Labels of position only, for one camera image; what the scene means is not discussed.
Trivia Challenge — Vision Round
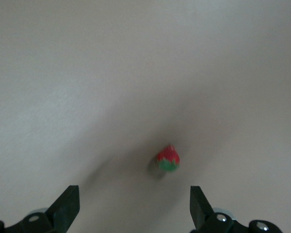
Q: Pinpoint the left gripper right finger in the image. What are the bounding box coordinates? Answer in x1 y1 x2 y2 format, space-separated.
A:
190 185 282 233

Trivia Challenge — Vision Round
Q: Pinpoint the red strawberry green top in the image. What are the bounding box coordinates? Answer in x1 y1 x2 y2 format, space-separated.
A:
156 144 180 173

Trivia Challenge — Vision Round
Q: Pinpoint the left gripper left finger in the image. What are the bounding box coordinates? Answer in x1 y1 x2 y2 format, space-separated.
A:
4 185 80 233

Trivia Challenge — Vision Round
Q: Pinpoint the table cover sheet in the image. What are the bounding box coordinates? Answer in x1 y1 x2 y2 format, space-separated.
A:
0 0 291 233

